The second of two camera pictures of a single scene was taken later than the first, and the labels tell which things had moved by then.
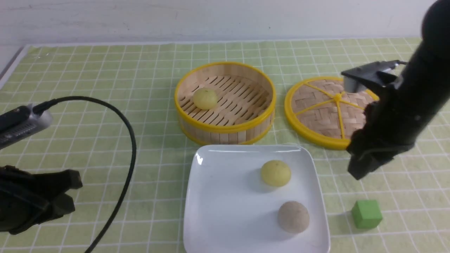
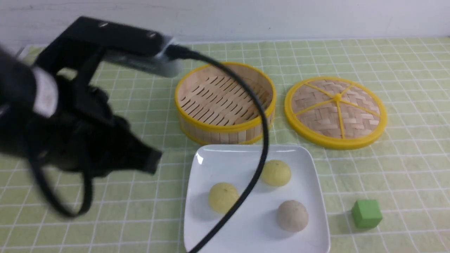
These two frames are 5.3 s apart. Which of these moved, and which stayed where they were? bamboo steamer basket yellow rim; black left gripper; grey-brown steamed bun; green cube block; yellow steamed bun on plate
Moved: black left gripper
Stayed: bamboo steamer basket yellow rim; green cube block; grey-brown steamed bun; yellow steamed bun on plate
